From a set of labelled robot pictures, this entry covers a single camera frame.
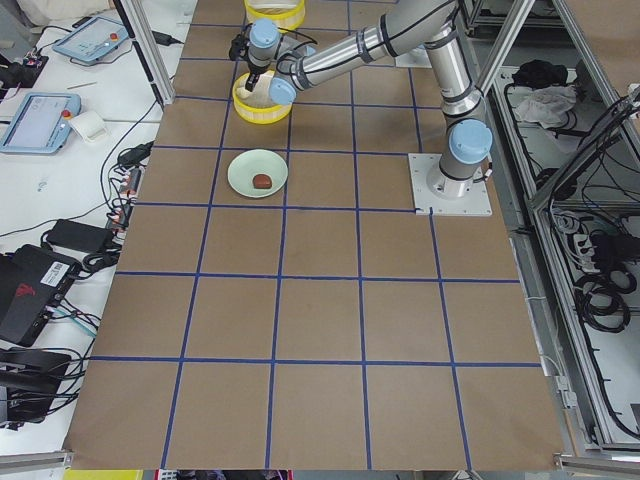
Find black power adapter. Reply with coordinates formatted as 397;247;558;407
45;219;114;254

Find white steamed bun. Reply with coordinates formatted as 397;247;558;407
236;87;251;99

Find aluminium frame post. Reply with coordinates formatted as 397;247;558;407
113;0;175;109

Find teach pendant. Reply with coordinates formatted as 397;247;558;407
52;16;129;65
1;92;82;155

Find white cloth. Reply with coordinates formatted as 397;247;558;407
514;86;577;128

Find near teach pendant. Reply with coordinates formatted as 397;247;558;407
1;92;82;155

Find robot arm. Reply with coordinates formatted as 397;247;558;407
229;1;492;182

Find light green plate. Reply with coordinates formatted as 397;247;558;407
227;149;289;198

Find coiled black cables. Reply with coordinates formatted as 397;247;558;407
572;269;632;333

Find far teach pendant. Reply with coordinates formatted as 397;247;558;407
52;16;129;65

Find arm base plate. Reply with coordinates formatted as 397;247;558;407
408;153;493;217
394;44;432;69

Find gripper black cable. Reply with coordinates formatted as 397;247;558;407
273;29;321;66

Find brown steamed bun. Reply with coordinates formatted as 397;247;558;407
252;173;273;190

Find yellow steamer layer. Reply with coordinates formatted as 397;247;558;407
244;0;306;30
232;70;292;125

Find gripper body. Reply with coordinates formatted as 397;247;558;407
228;33;261;74

